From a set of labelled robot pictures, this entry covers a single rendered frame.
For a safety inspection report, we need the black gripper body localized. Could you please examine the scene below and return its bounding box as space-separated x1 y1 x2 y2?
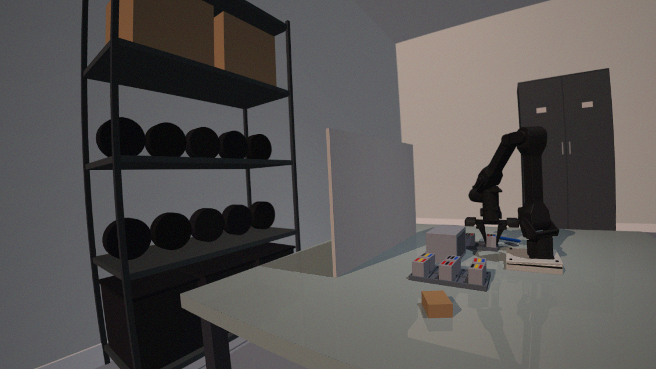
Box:
465 204 519 228

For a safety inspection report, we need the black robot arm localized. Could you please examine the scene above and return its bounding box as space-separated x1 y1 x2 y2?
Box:
468 126 559 259

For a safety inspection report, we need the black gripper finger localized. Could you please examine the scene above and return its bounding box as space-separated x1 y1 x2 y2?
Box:
476 226 486 245
496 226 507 245

